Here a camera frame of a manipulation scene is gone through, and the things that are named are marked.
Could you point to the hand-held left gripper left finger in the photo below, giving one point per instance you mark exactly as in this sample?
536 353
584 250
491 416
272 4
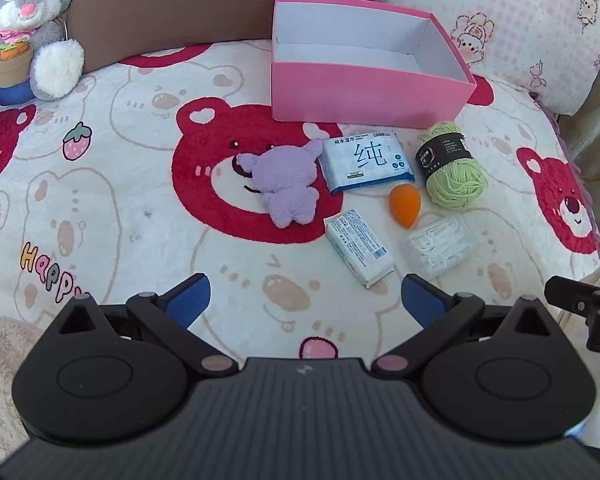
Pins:
190 295

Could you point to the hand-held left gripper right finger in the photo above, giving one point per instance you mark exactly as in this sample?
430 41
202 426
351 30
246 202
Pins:
420 295

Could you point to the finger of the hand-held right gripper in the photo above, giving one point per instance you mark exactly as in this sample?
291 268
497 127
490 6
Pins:
570 292

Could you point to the clear floss pick box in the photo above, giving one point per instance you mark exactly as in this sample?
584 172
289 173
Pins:
440 247

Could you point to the white tissue packet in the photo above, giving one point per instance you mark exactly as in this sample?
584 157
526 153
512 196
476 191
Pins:
357 247

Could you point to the orange makeup sponge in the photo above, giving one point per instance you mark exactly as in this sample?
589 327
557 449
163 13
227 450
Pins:
405 205

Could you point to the green yarn ball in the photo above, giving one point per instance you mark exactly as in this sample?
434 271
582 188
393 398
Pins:
455 180

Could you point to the blue white wet wipes pack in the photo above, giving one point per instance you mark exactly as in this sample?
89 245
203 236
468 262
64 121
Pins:
365 160

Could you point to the purple plush toy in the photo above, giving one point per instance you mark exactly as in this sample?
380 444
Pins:
285 180

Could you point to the pink cardboard box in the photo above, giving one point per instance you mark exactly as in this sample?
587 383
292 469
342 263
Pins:
355 95

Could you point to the bear printed blanket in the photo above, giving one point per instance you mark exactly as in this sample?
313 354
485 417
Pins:
130 185

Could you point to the beige fluffy blanket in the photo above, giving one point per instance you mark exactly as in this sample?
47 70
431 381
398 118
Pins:
0 360

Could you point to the pink checked pillow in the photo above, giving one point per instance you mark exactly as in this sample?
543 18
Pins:
505 20

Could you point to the brown pillow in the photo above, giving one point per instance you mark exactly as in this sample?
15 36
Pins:
180 0

